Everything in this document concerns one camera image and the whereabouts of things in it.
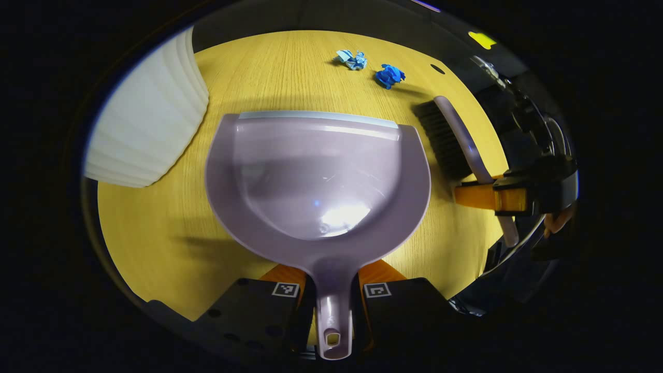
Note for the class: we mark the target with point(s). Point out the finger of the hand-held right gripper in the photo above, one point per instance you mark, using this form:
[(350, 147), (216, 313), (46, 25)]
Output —
[(481, 199), (481, 181)]

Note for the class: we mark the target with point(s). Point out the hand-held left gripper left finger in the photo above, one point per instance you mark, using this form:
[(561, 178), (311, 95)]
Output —
[(259, 316)]

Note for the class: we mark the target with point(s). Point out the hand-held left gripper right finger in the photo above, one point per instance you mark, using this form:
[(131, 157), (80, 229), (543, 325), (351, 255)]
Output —
[(409, 316)]

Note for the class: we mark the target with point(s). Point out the small pale pink broom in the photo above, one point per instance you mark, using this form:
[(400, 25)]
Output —
[(456, 134)]

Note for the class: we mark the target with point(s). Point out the dark blue paper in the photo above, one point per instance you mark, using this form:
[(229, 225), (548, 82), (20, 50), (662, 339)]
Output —
[(389, 76)]

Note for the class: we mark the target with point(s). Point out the pale pink plastic dustpan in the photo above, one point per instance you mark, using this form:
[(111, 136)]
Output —
[(316, 181)]

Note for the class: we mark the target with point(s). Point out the light blue paper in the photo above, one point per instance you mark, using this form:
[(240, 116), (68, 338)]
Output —
[(352, 59)]

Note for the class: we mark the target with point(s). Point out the white ribbed garbage bin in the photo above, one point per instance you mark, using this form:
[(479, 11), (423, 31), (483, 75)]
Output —
[(150, 114)]

